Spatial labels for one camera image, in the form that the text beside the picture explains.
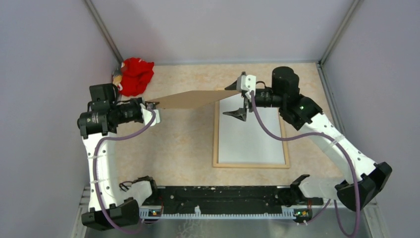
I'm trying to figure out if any printed photo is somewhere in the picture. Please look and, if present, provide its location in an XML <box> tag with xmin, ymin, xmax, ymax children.
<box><xmin>217</xmin><ymin>98</ymin><xmax>286</xmax><ymax>165</ymax></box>

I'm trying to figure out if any brown frame backing board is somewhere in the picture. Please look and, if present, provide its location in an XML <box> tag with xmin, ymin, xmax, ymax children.
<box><xmin>147</xmin><ymin>90</ymin><xmax>240</xmax><ymax>109</ymax></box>

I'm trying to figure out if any wooden picture frame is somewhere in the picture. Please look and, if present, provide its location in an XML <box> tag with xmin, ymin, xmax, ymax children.
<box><xmin>212</xmin><ymin>88</ymin><xmax>291</xmax><ymax>170</ymax></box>

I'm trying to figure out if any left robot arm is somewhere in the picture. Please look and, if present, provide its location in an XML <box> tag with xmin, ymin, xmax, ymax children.
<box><xmin>77</xmin><ymin>83</ymin><xmax>160</xmax><ymax>234</ymax></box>

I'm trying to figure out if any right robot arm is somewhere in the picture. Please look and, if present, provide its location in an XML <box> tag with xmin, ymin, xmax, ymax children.
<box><xmin>226</xmin><ymin>66</ymin><xmax>392</xmax><ymax>212</ymax></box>

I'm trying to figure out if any red crumpled cloth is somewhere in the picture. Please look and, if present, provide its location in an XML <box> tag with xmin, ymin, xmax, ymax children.
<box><xmin>112</xmin><ymin>58</ymin><xmax>155</xmax><ymax>97</ymax></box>

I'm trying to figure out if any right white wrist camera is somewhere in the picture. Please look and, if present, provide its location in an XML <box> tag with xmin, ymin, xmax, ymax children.
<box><xmin>236</xmin><ymin>74</ymin><xmax>257</xmax><ymax>92</ymax></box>

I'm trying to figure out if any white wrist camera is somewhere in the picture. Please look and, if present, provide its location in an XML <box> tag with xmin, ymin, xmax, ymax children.
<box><xmin>236</xmin><ymin>74</ymin><xmax>257</xmax><ymax>92</ymax></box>
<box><xmin>141</xmin><ymin>103</ymin><xmax>161</xmax><ymax>126</ymax></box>

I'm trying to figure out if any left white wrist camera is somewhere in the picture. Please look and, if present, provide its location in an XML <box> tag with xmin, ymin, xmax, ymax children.
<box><xmin>141</xmin><ymin>103</ymin><xmax>161</xmax><ymax>126</ymax></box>

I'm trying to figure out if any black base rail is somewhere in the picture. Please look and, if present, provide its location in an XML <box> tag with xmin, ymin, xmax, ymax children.
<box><xmin>141</xmin><ymin>185</ymin><xmax>324</xmax><ymax>215</ymax></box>

